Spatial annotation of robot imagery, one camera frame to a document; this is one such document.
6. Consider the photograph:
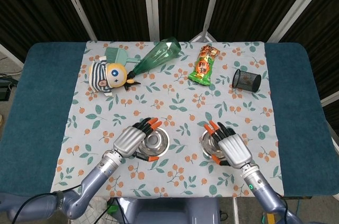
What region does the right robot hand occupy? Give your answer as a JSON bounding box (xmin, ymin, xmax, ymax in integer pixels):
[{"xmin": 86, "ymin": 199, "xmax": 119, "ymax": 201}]
[{"xmin": 203, "ymin": 120, "xmax": 253, "ymax": 169}]

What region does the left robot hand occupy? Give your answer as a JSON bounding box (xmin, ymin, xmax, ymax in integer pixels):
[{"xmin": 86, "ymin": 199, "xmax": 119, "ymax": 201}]
[{"xmin": 113, "ymin": 117, "xmax": 163, "ymax": 163}]

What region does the white grid-pattern cloth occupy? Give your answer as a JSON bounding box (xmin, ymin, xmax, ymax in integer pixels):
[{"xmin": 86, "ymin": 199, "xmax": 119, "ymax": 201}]
[{"xmin": 86, "ymin": 196, "xmax": 110, "ymax": 224}]

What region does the white table leg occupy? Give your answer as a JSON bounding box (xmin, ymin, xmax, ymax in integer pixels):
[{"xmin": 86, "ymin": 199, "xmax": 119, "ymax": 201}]
[{"xmin": 232, "ymin": 197, "xmax": 239, "ymax": 224}]

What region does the grey-blue robot torso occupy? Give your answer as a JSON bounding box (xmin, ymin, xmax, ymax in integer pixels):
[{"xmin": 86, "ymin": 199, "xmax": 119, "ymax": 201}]
[{"xmin": 118, "ymin": 197, "xmax": 220, "ymax": 224}]

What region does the green plastic bottle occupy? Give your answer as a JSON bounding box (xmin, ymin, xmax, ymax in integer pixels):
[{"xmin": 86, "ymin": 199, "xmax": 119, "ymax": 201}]
[{"xmin": 129, "ymin": 37, "xmax": 182, "ymax": 77}]

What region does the teal table cover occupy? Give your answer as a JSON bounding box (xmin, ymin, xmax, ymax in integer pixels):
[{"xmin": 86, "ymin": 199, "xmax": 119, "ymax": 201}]
[{"xmin": 0, "ymin": 41, "xmax": 339, "ymax": 197}]

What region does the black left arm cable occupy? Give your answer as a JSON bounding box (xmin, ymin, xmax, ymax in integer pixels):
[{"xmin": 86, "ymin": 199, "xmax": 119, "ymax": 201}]
[{"xmin": 14, "ymin": 184, "xmax": 82, "ymax": 217}]

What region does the green orange snack packet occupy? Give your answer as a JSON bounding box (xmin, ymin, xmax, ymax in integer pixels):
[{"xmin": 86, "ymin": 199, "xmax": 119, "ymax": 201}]
[{"xmin": 188, "ymin": 45, "xmax": 221, "ymax": 86}]

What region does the black mesh pen cup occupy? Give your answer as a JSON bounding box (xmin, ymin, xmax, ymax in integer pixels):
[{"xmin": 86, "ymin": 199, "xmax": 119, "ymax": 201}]
[{"xmin": 232, "ymin": 69, "xmax": 262, "ymax": 93}]

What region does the striped yellow plush toy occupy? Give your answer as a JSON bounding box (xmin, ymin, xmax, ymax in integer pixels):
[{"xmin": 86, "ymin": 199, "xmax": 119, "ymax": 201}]
[{"xmin": 88, "ymin": 56, "xmax": 141, "ymax": 97}]

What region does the metal bowl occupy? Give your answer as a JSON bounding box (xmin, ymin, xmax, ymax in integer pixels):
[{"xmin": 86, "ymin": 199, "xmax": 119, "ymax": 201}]
[
  {"xmin": 137, "ymin": 126, "xmax": 170, "ymax": 157},
  {"xmin": 201, "ymin": 128, "xmax": 231, "ymax": 159}
]

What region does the pale green comb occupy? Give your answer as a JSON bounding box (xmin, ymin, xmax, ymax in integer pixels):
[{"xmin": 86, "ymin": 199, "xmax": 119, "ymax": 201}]
[{"xmin": 103, "ymin": 46, "xmax": 141, "ymax": 66}]

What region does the black floor box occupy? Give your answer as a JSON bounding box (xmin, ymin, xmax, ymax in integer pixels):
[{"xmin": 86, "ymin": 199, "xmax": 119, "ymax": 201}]
[{"xmin": 0, "ymin": 78, "xmax": 12, "ymax": 102}]

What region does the floral tablecloth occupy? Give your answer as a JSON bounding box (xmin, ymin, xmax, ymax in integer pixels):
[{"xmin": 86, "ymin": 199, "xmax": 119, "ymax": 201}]
[{"xmin": 50, "ymin": 40, "xmax": 284, "ymax": 198}]

